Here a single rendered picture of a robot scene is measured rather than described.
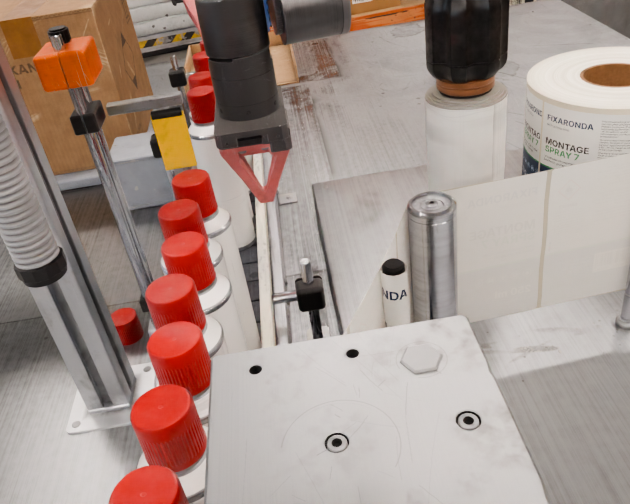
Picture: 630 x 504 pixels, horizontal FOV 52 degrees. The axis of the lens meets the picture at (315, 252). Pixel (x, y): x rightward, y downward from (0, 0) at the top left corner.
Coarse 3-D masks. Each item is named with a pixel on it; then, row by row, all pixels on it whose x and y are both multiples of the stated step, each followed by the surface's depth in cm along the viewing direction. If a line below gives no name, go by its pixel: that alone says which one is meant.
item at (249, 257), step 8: (256, 232) 85; (256, 240) 84; (248, 248) 82; (256, 248) 82; (240, 256) 81; (248, 256) 81; (256, 256) 81; (248, 264) 79; (256, 264) 79; (248, 272) 78; (256, 272) 78; (248, 280) 77; (256, 280) 77; (248, 288) 75; (256, 288) 75; (256, 296) 74; (256, 304) 73; (256, 312) 71; (256, 320) 70
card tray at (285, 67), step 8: (272, 32) 167; (272, 40) 168; (280, 40) 168; (192, 48) 167; (272, 48) 167; (280, 48) 166; (288, 48) 165; (192, 56) 168; (272, 56) 162; (280, 56) 161; (288, 56) 160; (184, 64) 154; (192, 64) 165; (280, 64) 156; (288, 64) 155; (280, 72) 151; (288, 72) 150; (296, 72) 143; (280, 80) 146; (288, 80) 146; (296, 80) 145; (184, 88) 145
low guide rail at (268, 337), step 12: (264, 204) 84; (264, 216) 82; (264, 228) 79; (264, 240) 77; (264, 252) 75; (264, 264) 73; (264, 276) 71; (264, 288) 69; (264, 300) 67; (264, 312) 66; (264, 324) 64; (264, 336) 63
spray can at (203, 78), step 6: (198, 72) 78; (204, 72) 78; (192, 78) 76; (198, 78) 76; (204, 78) 76; (210, 78) 76; (192, 84) 76; (198, 84) 76; (204, 84) 76; (210, 84) 76; (246, 186) 85; (246, 192) 85; (252, 210) 88; (252, 216) 88
